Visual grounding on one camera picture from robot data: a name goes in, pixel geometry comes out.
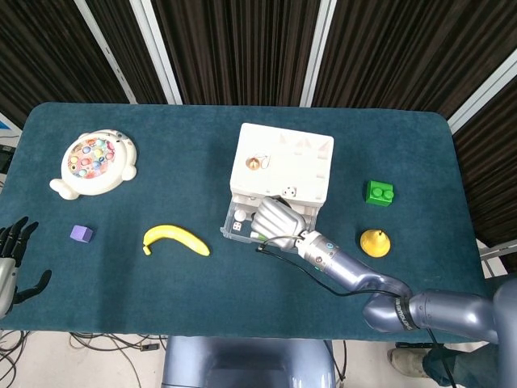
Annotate white frame post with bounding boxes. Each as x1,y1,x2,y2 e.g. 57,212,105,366
74,0,139,104
128,0,183,105
299,0,338,108
447,50,517,134

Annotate blue jeans leg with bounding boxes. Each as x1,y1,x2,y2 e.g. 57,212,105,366
422,343,517,388

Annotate yellow toy pear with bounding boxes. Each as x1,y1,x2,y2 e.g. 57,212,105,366
359,228,392,258

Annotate black box device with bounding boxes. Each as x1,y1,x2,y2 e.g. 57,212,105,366
0,145,16,173

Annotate white dirty shoe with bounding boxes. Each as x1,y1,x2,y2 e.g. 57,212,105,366
387,348,429,379

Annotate dark brown pleated curtain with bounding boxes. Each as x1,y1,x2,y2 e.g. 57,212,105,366
0,0,517,247

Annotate blue velvet tablecloth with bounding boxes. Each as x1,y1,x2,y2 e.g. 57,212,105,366
0,101,496,344

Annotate white metal stand leg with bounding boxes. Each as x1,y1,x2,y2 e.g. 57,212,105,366
478,238,517,280

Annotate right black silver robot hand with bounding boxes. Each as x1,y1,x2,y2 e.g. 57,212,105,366
250,195,312,254

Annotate green building block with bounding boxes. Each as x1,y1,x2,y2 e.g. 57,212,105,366
365,179,396,207

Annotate white plastic drawer unit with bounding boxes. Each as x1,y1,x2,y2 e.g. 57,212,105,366
229,122,335,221

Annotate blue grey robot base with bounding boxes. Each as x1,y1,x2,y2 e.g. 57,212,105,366
160,335,337,388

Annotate tangled black floor cables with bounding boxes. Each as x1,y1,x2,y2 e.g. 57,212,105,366
0,329,167,388

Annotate clear drawer with glue stick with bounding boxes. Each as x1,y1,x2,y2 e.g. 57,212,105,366
220,196,322,248

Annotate brass bell with string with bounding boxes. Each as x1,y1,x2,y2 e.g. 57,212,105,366
245,154,273,172

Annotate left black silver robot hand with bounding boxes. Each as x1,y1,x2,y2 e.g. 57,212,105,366
0,216,53,318

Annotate white blue board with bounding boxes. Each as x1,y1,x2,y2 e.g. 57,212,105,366
0,112,22,137

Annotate white fishing game toy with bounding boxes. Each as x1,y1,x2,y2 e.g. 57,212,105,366
48,129,138,200

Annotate purple cube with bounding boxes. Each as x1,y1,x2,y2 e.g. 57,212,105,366
69,224,95,244

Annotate yellow toy banana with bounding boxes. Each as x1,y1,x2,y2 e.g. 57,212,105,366
141,224,212,257

